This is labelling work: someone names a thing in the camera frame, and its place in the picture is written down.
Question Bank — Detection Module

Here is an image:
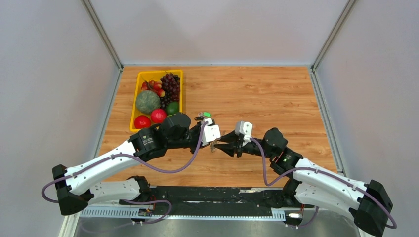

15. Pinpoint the red apple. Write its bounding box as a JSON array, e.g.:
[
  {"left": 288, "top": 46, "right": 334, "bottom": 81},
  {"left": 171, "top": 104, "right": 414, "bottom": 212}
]
[{"left": 150, "top": 108, "right": 167, "bottom": 123}]

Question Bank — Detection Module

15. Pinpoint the green melon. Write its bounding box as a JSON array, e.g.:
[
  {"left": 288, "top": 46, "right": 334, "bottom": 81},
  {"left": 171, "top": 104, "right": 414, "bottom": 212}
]
[{"left": 135, "top": 90, "right": 161, "bottom": 115}]

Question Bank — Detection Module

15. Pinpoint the red peaches cluster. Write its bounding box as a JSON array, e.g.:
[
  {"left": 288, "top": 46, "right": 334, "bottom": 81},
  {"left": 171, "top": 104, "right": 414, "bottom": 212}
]
[{"left": 141, "top": 80, "right": 166, "bottom": 97}]

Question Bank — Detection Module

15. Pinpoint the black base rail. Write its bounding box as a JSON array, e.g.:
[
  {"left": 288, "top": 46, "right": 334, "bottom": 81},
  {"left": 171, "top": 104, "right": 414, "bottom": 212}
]
[{"left": 119, "top": 186, "right": 303, "bottom": 217}]

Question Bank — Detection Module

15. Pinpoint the green lime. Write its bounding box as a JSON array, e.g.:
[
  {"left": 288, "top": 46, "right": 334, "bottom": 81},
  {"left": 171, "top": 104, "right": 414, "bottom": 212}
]
[{"left": 166, "top": 101, "right": 180, "bottom": 116}]

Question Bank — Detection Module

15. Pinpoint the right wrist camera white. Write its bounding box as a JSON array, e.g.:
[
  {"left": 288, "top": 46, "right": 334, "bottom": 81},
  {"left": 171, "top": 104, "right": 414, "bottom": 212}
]
[{"left": 234, "top": 121, "right": 253, "bottom": 142}]

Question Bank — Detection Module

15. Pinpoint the yellow plastic bin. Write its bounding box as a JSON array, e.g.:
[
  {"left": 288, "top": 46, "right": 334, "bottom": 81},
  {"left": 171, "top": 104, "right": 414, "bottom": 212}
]
[{"left": 129, "top": 70, "right": 183, "bottom": 132}]

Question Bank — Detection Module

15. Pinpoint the red tomato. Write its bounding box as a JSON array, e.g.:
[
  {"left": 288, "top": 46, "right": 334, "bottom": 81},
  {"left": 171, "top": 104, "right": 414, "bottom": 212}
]
[{"left": 134, "top": 115, "right": 151, "bottom": 129}]

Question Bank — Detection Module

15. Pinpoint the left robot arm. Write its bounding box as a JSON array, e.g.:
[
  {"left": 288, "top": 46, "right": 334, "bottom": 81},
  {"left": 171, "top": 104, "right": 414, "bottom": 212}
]
[{"left": 52, "top": 113, "right": 221, "bottom": 216}]

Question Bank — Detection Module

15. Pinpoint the clear keyring holder with rings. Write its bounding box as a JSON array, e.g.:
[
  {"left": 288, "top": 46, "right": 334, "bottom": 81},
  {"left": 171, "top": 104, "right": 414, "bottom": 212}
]
[{"left": 210, "top": 141, "right": 218, "bottom": 153}]

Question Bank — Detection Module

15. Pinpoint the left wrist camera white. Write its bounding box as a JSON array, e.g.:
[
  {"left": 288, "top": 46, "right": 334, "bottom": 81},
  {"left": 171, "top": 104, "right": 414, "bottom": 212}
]
[{"left": 200, "top": 118, "right": 221, "bottom": 147}]

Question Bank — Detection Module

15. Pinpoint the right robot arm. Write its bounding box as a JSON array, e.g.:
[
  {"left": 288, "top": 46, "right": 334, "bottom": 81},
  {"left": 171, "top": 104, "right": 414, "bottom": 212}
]
[{"left": 215, "top": 128, "right": 397, "bottom": 237}]

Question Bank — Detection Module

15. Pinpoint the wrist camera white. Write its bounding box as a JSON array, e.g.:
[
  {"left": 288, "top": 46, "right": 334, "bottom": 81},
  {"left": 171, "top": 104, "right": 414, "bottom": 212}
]
[
  {"left": 200, "top": 118, "right": 221, "bottom": 147},
  {"left": 234, "top": 121, "right": 253, "bottom": 142}
]

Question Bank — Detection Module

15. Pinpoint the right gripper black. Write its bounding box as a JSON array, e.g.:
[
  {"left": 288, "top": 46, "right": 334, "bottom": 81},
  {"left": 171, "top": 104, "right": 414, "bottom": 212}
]
[{"left": 213, "top": 130, "right": 275, "bottom": 159}]

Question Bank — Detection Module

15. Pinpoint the purple grape bunch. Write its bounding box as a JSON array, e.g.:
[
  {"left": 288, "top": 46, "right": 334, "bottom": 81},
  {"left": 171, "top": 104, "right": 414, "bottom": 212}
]
[{"left": 160, "top": 73, "right": 181, "bottom": 109}]

